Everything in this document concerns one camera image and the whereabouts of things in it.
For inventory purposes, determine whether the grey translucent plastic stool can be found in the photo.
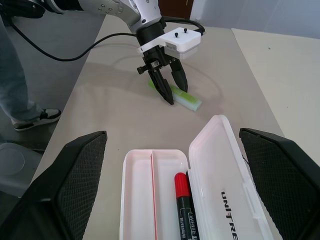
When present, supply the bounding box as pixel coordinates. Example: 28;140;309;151
0;142;44;199

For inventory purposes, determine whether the green marker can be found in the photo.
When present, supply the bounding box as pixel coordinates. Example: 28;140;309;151
147;79;203;112

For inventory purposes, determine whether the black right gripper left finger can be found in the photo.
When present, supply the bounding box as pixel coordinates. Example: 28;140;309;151
0;130;108;240

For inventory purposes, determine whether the white plastic pencil case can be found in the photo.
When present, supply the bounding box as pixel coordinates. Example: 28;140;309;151
119;114;275;240

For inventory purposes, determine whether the person's leg in jeans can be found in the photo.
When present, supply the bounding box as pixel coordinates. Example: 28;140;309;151
0;13;44;126

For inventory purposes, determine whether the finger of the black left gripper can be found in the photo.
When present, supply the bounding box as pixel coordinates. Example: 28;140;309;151
170;58;189;93
147;67;175;106

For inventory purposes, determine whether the red capped black marker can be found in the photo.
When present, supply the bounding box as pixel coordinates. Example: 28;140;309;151
174;171;201;240

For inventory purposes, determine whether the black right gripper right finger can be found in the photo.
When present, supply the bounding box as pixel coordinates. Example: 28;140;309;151
239;128;320;240

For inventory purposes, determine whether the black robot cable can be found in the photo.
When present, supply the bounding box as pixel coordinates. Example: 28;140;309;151
0;9;206;62

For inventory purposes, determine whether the black and white sneaker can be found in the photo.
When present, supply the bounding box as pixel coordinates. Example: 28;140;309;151
13;108;62;132

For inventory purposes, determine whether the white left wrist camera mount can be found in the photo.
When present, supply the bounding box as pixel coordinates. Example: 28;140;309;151
137;27;202;60

